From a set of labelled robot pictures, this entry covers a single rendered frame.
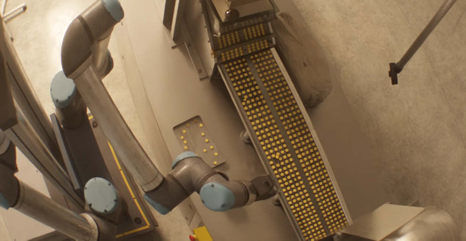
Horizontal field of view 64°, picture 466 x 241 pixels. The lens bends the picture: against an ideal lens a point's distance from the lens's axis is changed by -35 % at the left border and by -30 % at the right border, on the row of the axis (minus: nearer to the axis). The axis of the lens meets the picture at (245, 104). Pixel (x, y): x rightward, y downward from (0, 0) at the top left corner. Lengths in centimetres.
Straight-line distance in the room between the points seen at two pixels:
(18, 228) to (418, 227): 160
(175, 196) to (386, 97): 203
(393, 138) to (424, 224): 199
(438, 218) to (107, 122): 98
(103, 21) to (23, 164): 91
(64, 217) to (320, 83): 116
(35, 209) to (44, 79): 175
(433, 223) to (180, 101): 126
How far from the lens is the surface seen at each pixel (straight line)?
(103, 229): 170
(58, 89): 187
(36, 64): 314
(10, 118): 102
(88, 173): 201
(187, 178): 148
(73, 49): 131
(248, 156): 198
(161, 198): 146
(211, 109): 202
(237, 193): 147
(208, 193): 144
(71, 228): 157
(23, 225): 196
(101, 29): 134
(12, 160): 133
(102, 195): 171
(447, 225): 123
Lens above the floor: 267
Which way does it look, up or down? 66 degrees down
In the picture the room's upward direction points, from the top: 24 degrees clockwise
